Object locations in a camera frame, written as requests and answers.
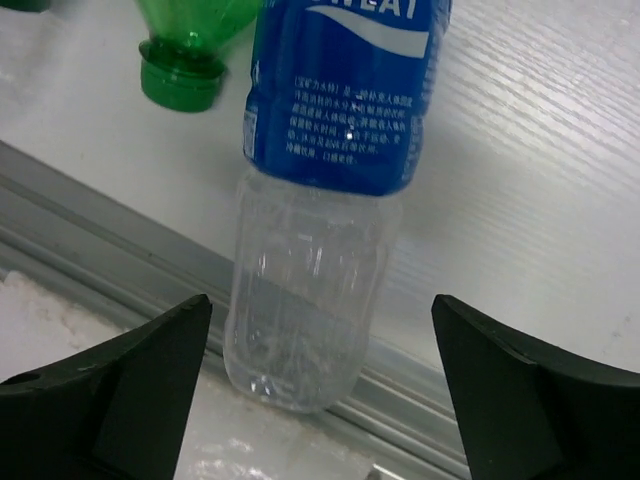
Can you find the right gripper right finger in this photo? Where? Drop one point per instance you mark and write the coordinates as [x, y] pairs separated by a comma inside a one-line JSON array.
[[527, 409]]

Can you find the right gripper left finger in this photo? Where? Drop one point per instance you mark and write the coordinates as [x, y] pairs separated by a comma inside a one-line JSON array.
[[118, 410]]

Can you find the green plastic bottle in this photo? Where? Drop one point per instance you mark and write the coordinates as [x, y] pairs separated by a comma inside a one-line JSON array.
[[182, 60]]

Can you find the clear bottle blue label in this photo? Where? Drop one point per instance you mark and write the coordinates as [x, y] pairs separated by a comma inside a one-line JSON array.
[[333, 132]]

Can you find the aluminium front rail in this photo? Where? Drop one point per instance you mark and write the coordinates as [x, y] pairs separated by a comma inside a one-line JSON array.
[[128, 268]]

